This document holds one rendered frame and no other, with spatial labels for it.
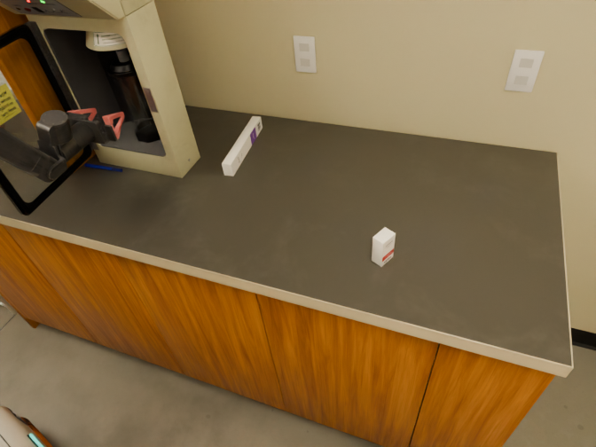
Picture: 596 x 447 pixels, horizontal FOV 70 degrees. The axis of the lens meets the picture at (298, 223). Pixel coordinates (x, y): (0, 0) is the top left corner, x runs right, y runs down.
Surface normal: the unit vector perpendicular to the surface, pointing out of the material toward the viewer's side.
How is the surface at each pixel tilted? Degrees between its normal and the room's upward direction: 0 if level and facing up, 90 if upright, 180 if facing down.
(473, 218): 0
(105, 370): 0
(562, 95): 90
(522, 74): 90
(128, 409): 0
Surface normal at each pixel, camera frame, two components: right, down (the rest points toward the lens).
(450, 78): -0.36, 0.68
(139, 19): 0.93, 0.19
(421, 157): -0.08, -0.71
